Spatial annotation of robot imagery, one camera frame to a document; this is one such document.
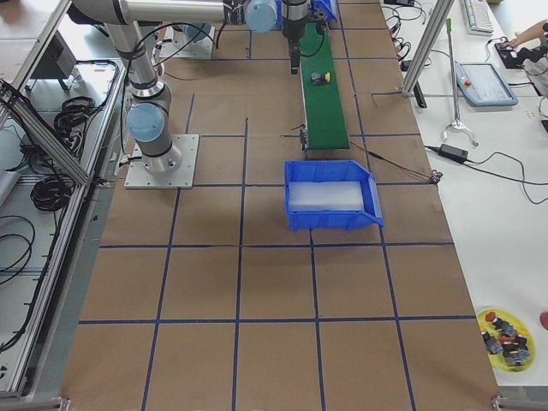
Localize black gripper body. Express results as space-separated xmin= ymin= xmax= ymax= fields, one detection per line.
xmin=282 ymin=12 xmax=309 ymax=42

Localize yellow push button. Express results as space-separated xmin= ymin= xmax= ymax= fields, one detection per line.
xmin=310 ymin=72 xmax=331 ymax=86

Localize yellow plate of buttons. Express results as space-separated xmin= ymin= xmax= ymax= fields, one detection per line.
xmin=476 ymin=307 xmax=536 ymax=372

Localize person hand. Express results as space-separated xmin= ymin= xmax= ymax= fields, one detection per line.
xmin=509 ymin=38 xmax=521 ymax=48

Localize blue plastic bin left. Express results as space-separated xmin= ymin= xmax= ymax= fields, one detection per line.
xmin=311 ymin=0 xmax=338 ymax=21

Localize blue plastic bin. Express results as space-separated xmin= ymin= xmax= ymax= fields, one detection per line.
xmin=311 ymin=0 xmax=338 ymax=21
xmin=284 ymin=160 xmax=384 ymax=231

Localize green conveyor belt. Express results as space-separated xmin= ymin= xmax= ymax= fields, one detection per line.
xmin=301 ymin=21 xmax=349 ymax=151

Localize blue plastic bin right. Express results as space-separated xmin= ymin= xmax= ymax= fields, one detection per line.
xmin=284 ymin=160 xmax=384 ymax=231

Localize white foam pad right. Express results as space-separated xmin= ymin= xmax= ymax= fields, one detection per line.
xmin=287 ymin=182 xmax=365 ymax=211

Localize reacher grabber tool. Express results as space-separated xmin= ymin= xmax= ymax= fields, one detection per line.
xmin=442 ymin=18 xmax=479 ymax=147

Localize white keyboard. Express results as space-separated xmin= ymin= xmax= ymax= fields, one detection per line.
xmin=461 ymin=0 xmax=494 ymax=36

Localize teach pendant tablet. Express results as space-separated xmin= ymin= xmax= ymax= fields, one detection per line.
xmin=456 ymin=63 xmax=518 ymax=107

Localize black power adapter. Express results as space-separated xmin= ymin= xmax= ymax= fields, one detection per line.
xmin=439 ymin=144 xmax=468 ymax=164

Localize aluminium frame post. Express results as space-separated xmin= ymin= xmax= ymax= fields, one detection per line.
xmin=402 ymin=0 xmax=454 ymax=97

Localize red black motor wires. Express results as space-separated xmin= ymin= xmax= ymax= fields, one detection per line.
xmin=351 ymin=143 xmax=442 ymax=184

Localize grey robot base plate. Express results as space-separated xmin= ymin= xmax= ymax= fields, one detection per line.
xmin=124 ymin=134 xmax=200 ymax=189

